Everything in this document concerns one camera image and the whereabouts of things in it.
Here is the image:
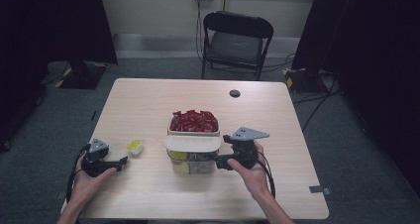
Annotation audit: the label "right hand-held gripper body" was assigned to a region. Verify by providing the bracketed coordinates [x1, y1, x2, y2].
[222, 126, 270, 170]

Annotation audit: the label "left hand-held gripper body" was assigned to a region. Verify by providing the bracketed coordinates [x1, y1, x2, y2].
[80, 138, 114, 178]

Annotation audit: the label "yellow-green jelly cup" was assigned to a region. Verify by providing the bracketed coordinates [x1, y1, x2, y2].
[168, 150, 189, 162]
[174, 163, 191, 175]
[126, 139, 145, 157]

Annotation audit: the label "clear plastic storage box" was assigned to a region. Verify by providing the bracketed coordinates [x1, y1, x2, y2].
[164, 112, 223, 176]

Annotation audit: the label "white box lid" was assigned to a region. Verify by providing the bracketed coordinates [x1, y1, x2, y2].
[164, 134, 223, 154]

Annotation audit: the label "person's left hand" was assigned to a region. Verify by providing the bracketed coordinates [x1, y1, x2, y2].
[69, 155, 119, 206]

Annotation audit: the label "person's right hand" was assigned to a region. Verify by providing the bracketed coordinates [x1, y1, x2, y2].
[227, 140, 270, 201]

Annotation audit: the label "pile of red packets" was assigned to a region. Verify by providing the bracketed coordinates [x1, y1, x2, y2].
[168, 109, 220, 134]

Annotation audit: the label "grey floor tape strip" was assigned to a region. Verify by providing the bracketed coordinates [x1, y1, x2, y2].
[308, 184, 333, 196]

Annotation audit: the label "black stand base striped tape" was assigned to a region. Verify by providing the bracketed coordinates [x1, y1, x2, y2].
[53, 59, 109, 90]
[281, 66, 329, 94]

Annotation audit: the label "black folding chair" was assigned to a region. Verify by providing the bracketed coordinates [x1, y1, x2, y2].
[200, 10, 275, 82]

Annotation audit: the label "black curtain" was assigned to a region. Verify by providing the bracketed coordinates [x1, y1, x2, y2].
[0, 0, 119, 153]
[291, 0, 420, 200]

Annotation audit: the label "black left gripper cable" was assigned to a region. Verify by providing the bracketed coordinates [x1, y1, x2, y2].
[65, 143, 92, 204]

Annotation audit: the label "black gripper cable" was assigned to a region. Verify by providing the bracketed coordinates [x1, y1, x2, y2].
[65, 143, 92, 204]
[257, 150, 277, 199]

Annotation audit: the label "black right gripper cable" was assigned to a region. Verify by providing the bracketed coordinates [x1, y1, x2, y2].
[257, 150, 277, 199]

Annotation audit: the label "black floor cables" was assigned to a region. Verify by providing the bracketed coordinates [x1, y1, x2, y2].
[263, 53, 342, 133]

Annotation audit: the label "black wall socket cable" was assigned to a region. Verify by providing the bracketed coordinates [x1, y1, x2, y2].
[194, 0, 205, 63]

